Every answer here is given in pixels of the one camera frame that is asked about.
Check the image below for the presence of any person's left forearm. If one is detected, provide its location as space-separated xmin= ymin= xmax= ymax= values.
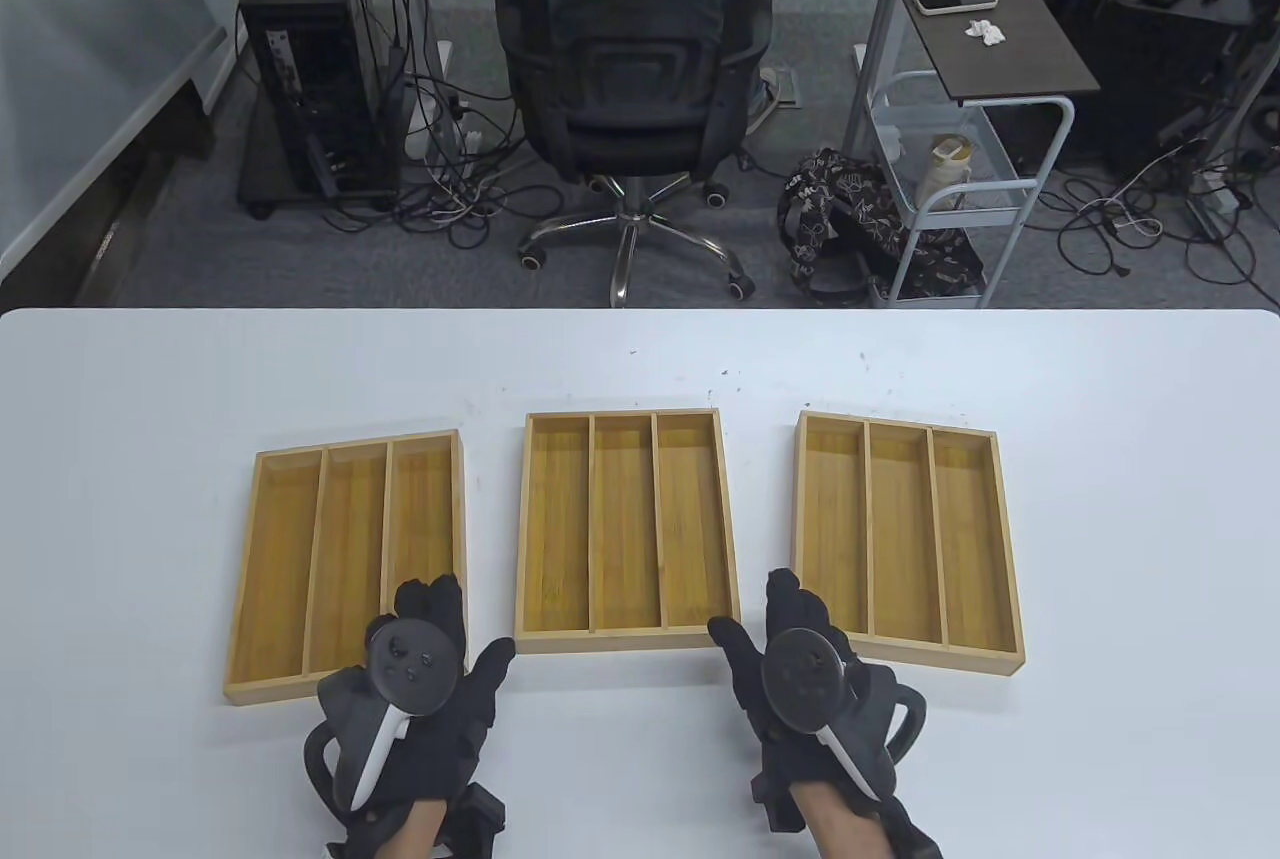
xmin=383 ymin=797 xmax=448 ymax=859

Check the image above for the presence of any person's left hand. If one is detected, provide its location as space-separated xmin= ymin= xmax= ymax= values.
xmin=318 ymin=573 xmax=517 ymax=825

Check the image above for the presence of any black patterned backpack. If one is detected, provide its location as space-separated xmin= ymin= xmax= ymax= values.
xmin=778 ymin=149 xmax=986 ymax=305

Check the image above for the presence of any black computer stand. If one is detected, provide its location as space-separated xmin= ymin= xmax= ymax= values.
xmin=1040 ymin=0 xmax=1280 ymax=170

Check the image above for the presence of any tangle of black cables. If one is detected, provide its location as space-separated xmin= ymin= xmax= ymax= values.
xmin=320 ymin=0 xmax=566 ymax=250
xmin=1055 ymin=139 xmax=1280 ymax=285

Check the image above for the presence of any person's right hand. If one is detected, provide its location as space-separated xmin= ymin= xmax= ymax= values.
xmin=708 ymin=569 xmax=903 ymax=805

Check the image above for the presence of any black computer tower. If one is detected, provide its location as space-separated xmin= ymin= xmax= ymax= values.
xmin=238 ymin=0 xmax=406 ymax=200

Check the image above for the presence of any dark wooden side table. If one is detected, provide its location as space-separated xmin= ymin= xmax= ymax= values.
xmin=845 ymin=0 xmax=1101 ymax=160

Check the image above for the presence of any person's right forearm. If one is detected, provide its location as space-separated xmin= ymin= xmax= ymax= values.
xmin=798 ymin=787 xmax=889 ymax=859

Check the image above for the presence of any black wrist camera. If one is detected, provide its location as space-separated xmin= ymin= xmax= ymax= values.
xmin=750 ymin=767 xmax=803 ymax=835
xmin=445 ymin=784 xmax=507 ymax=859

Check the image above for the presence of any wooden utensil storage box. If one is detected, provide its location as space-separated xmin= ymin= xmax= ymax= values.
xmin=514 ymin=408 xmax=743 ymax=657
xmin=222 ymin=429 xmax=471 ymax=708
xmin=790 ymin=410 xmax=1027 ymax=675

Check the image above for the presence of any beige bottle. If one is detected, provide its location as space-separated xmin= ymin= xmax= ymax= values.
xmin=925 ymin=134 xmax=976 ymax=200

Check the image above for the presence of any white rolling cart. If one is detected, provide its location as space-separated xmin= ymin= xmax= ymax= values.
xmin=868 ymin=71 xmax=1076 ymax=308

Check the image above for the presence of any white power strip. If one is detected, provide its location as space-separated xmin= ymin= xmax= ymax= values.
xmin=405 ymin=39 xmax=486 ymax=190

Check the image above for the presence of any black mesh office chair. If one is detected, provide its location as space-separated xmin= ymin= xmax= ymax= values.
xmin=495 ymin=0 xmax=776 ymax=305

